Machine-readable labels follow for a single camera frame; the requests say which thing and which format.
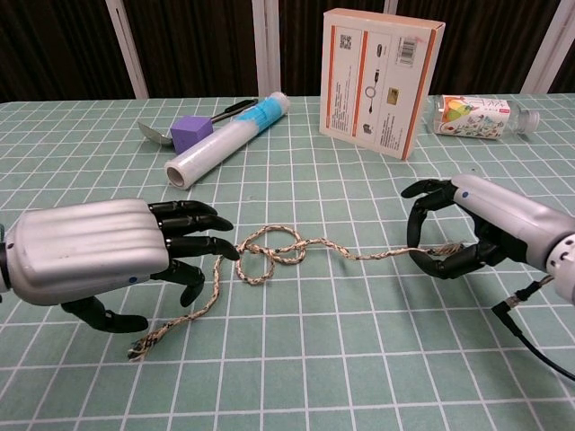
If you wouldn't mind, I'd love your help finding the green white grid tablecloth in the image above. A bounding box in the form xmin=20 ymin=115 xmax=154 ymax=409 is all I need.
xmin=0 ymin=92 xmax=575 ymax=431

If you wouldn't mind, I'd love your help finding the clear bottle with colourful label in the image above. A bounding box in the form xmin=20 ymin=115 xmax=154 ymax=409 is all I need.
xmin=424 ymin=93 xmax=542 ymax=143

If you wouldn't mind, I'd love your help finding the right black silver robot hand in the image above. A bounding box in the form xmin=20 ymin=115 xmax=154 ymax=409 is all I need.
xmin=400 ymin=173 xmax=565 ymax=280

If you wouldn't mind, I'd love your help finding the clear plastic wrap roll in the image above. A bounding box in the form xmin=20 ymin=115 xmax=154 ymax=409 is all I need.
xmin=164 ymin=91 xmax=290 ymax=191

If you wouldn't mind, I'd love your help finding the beige braided rope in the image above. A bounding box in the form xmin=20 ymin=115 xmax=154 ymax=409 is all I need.
xmin=127 ymin=224 xmax=464 ymax=363

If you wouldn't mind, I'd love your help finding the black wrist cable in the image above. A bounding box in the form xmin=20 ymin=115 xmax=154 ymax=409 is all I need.
xmin=491 ymin=277 xmax=575 ymax=383

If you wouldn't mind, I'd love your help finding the dark brown curtain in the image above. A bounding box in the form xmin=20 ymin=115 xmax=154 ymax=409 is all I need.
xmin=0 ymin=0 xmax=575 ymax=103

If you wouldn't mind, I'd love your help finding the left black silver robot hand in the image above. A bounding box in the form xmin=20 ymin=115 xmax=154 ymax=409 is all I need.
xmin=0 ymin=198 xmax=242 ymax=334

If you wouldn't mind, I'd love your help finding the metal spoon with black handle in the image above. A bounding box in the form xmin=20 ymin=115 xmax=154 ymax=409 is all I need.
xmin=137 ymin=98 xmax=260 ymax=147

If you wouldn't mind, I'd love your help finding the white orange cardboard box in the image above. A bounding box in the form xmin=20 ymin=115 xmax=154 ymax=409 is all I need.
xmin=318 ymin=7 xmax=447 ymax=162

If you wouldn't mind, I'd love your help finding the purple cube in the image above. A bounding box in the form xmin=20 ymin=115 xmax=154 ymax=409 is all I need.
xmin=170 ymin=115 xmax=213 ymax=154

